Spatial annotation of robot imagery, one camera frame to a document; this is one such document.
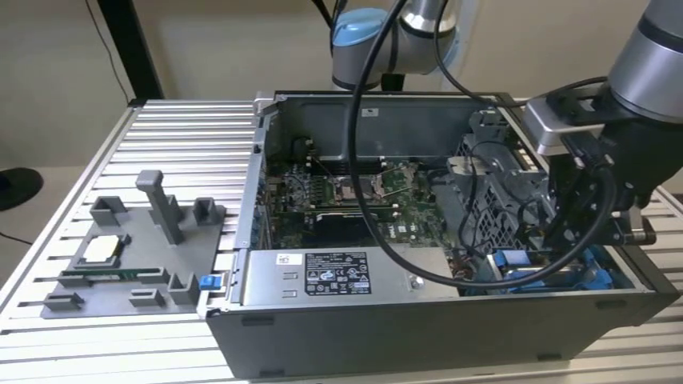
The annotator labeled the hard disk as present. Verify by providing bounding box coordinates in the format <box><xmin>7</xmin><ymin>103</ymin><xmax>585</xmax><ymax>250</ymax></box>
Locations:
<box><xmin>478</xmin><ymin>246</ymin><xmax>617</xmax><ymax>296</ymax></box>

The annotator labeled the metal disk bay cage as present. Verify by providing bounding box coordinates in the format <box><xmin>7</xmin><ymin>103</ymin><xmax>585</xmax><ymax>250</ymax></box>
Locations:
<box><xmin>430</xmin><ymin>110</ymin><xmax>558</xmax><ymax>258</ymax></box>

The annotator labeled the black RAM slot bank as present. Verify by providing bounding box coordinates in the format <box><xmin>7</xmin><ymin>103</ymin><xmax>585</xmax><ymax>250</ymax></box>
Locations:
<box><xmin>305</xmin><ymin>201</ymin><xmax>401</xmax><ymax>214</ymax></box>
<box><xmin>307</xmin><ymin>157</ymin><xmax>389</xmax><ymax>170</ymax></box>

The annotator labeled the green motherboard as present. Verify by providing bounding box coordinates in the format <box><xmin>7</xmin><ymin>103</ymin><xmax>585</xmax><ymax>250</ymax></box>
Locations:
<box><xmin>265</xmin><ymin>157</ymin><xmax>467</xmax><ymax>258</ymax></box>

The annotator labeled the CPU socket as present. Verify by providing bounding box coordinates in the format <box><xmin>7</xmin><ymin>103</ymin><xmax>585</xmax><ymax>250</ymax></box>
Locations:
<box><xmin>329</xmin><ymin>174</ymin><xmax>377</xmax><ymax>198</ymax></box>

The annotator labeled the black graphics card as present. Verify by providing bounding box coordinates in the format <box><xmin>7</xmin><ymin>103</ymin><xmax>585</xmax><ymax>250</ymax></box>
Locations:
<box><xmin>302</xmin><ymin>210</ymin><xmax>401</xmax><ymax>246</ymax></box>

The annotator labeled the thin metal locking lever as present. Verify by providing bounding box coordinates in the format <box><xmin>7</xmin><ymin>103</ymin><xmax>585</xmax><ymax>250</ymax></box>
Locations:
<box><xmin>313</xmin><ymin>157</ymin><xmax>339</xmax><ymax>178</ymax></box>

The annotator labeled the silver power supply unit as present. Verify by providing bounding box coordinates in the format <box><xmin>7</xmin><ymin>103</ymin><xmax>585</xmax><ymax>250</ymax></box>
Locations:
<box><xmin>237</xmin><ymin>247</ymin><xmax>463</xmax><ymax>308</ymax></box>

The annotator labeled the grey open PC case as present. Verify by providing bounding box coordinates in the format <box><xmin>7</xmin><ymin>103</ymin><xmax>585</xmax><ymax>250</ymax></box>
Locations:
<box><xmin>205</xmin><ymin>90</ymin><xmax>683</xmax><ymax>380</ymax></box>

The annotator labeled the grey parts rack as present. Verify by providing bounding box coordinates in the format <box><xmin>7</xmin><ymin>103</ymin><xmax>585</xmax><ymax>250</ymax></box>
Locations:
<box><xmin>41</xmin><ymin>169</ymin><xmax>233</xmax><ymax>322</ymax></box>

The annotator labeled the green RAM stick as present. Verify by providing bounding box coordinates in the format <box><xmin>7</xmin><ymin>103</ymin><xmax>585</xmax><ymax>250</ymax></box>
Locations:
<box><xmin>61</xmin><ymin>268</ymin><xmax>163</xmax><ymax>280</ymax></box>

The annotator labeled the silver CPU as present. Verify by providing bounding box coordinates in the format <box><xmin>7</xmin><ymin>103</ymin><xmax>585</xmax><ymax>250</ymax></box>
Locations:
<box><xmin>83</xmin><ymin>235</ymin><xmax>123</xmax><ymax>264</ymax></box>

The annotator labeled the black round stand base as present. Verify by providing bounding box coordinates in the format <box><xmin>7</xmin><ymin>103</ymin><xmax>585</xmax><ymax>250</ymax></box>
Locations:
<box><xmin>0</xmin><ymin>167</ymin><xmax>46</xmax><ymax>212</ymax></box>

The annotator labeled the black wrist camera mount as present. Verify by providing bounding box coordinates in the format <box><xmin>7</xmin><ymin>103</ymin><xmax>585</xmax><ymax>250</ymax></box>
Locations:
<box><xmin>611</xmin><ymin>206</ymin><xmax>659</xmax><ymax>246</ymax></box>

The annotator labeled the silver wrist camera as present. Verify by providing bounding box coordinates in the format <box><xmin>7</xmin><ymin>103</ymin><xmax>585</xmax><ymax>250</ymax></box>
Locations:
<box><xmin>521</xmin><ymin>94</ymin><xmax>607</xmax><ymax>158</ymax></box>

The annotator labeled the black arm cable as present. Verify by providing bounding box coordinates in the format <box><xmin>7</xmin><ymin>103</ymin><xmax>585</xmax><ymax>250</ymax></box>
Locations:
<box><xmin>433</xmin><ymin>0</ymin><xmax>611</xmax><ymax>108</ymax></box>

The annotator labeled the red yellow wire bundle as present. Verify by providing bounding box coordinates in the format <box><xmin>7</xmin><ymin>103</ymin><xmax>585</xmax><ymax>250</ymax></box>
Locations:
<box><xmin>450</xmin><ymin>248</ymin><xmax>486</xmax><ymax>282</ymax></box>

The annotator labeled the thick black camera cable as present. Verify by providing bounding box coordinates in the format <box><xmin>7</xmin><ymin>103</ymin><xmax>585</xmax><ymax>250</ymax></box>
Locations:
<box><xmin>350</xmin><ymin>0</ymin><xmax>615</xmax><ymax>290</ymax></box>

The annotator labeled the black upright post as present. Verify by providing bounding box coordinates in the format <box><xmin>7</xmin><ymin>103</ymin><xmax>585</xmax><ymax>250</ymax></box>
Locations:
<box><xmin>98</xmin><ymin>0</ymin><xmax>166</xmax><ymax>101</ymax></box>

